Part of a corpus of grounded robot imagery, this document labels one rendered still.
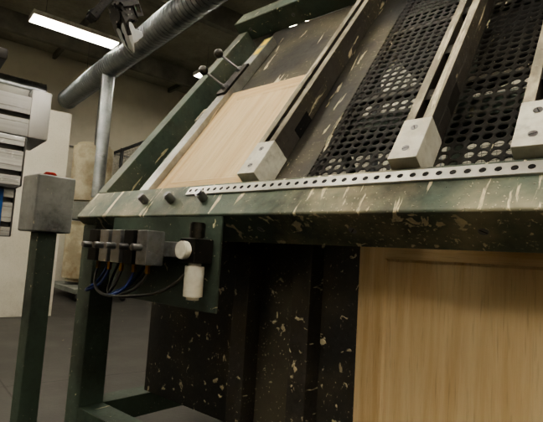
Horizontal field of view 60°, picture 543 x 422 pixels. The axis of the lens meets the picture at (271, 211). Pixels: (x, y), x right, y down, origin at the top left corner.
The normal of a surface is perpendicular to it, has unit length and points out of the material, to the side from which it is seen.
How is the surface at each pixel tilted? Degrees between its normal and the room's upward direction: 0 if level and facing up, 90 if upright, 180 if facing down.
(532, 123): 53
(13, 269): 90
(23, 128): 90
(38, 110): 90
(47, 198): 90
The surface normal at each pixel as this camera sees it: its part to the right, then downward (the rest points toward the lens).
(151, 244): 0.76, -0.02
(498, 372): -0.65, -0.11
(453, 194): -0.48, -0.69
